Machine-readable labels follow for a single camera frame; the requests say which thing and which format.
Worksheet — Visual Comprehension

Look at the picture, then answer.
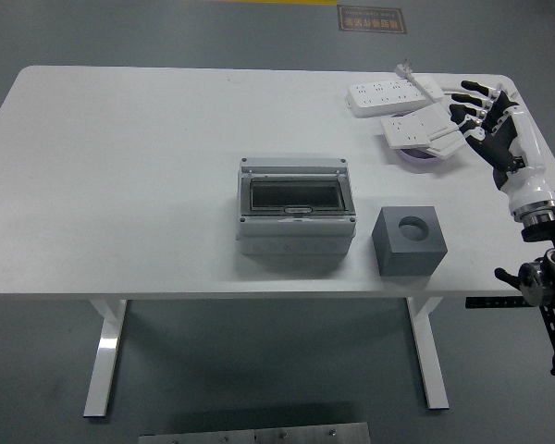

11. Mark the brown floor sign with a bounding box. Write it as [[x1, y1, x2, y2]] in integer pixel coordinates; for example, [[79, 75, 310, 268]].
[[336, 4, 407, 34]]

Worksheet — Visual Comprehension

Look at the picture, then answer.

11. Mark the black perforated bracket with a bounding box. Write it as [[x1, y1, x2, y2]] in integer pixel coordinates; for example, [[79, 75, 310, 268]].
[[465, 295, 533, 309]]

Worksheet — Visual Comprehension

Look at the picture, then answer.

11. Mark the grey plastic electrical box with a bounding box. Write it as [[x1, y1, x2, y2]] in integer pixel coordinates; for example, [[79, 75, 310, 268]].
[[235, 156, 357, 258]]

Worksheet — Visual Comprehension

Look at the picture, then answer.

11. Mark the white table leg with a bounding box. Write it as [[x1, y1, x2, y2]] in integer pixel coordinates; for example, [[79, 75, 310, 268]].
[[82, 299, 130, 419], [406, 298, 450, 411]]

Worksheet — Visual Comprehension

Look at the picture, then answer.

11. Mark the transparent hinged box lid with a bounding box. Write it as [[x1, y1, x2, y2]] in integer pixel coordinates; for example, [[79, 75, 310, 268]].
[[240, 173, 354, 217]]

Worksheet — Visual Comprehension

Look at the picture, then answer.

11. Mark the white power plug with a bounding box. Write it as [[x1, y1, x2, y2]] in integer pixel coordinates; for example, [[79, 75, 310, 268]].
[[394, 58, 434, 98]]

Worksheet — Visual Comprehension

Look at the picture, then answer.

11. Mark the long white power strip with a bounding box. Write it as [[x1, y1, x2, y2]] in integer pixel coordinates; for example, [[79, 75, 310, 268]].
[[343, 77, 445, 119]]

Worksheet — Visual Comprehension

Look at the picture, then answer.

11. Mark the white square socket panel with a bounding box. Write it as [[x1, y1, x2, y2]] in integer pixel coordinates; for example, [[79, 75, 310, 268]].
[[379, 113, 450, 150]]

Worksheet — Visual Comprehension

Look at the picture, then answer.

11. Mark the grey block holder with hole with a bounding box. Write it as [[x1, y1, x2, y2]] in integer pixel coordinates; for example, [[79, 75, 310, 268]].
[[372, 205, 449, 278]]

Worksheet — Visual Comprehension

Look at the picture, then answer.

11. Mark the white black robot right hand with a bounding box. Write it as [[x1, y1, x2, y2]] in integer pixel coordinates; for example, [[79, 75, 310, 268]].
[[448, 79, 555, 215]]

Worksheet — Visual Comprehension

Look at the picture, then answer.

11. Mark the purple round disc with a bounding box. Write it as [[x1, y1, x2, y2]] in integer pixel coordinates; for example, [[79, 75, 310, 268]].
[[391, 111, 439, 164]]

